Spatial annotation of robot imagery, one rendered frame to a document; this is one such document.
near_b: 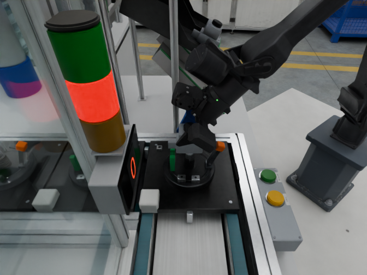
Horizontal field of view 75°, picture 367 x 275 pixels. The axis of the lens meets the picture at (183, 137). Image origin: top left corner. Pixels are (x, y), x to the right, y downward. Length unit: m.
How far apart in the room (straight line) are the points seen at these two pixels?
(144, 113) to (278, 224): 0.69
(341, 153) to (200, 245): 0.41
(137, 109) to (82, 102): 0.82
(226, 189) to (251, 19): 4.12
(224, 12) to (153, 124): 3.70
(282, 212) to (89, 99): 0.52
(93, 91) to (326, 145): 0.58
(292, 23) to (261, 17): 4.14
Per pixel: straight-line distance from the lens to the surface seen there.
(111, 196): 0.33
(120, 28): 2.09
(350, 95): 0.65
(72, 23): 0.25
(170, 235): 0.63
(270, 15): 4.63
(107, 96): 0.28
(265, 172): 0.70
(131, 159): 0.37
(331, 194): 0.81
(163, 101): 1.13
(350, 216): 0.86
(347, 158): 0.70
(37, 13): 0.26
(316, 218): 0.81
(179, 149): 0.57
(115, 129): 0.31
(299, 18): 0.48
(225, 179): 0.66
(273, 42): 0.46
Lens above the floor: 1.48
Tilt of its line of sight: 42 degrees down
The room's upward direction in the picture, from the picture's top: straight up
